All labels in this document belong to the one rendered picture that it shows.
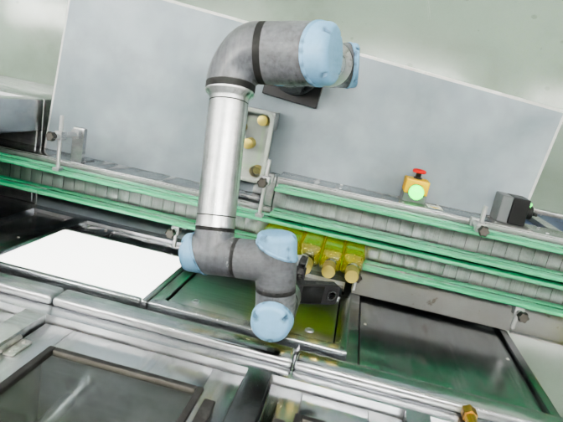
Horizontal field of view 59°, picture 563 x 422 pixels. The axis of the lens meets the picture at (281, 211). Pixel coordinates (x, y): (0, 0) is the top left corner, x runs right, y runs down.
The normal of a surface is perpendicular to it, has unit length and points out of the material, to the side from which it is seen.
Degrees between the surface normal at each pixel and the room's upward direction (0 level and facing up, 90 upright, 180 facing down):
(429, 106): 0
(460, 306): 0
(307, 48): 2
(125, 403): 90
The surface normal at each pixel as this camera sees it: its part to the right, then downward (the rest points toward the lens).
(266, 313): -0.16, 0.21
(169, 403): 0.18, -0.96
